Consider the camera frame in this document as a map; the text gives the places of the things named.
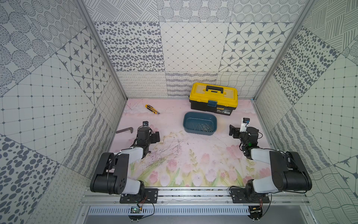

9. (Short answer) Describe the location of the teal plastic storage box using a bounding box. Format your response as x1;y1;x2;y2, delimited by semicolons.
183;112;217;135

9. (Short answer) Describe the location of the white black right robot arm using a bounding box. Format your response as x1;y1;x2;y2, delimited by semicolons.
229;123;312;197

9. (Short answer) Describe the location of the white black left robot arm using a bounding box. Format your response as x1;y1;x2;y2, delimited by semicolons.
90;125;160;198

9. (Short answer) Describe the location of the dark metal hex key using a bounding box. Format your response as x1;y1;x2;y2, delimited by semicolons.
116;127;134;134

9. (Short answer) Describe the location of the yellow black toolbox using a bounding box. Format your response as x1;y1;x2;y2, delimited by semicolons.
189;83;238;116

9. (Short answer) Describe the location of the yellow black utility knife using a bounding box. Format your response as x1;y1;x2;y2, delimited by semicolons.
145;105;160;114

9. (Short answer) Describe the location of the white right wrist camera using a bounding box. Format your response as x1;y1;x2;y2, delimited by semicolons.
240;118;250;133

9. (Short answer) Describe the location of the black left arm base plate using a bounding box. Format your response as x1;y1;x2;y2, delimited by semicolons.
120;188;158;204

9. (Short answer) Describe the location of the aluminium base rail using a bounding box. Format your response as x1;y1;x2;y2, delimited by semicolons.
79;187;310;206

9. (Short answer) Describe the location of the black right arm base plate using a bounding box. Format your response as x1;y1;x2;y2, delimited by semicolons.
228;186;270;204

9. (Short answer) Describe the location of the white perforated cable duct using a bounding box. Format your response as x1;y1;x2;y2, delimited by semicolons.
88;205;250;216

